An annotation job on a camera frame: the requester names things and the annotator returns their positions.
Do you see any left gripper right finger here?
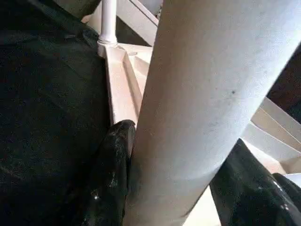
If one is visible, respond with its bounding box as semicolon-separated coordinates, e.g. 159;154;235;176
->
208;138;301;226

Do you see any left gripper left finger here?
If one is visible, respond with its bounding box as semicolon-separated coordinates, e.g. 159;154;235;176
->
77;119;136;226

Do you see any black mat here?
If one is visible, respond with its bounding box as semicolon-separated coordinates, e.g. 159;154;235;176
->
0;0;301;226

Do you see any white plastic table top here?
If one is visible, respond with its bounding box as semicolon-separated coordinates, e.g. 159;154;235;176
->
96;40;301;226

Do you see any white plastic table leg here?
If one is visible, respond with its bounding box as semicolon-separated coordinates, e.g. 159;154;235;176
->
97;0;118;45
123;0;301;226

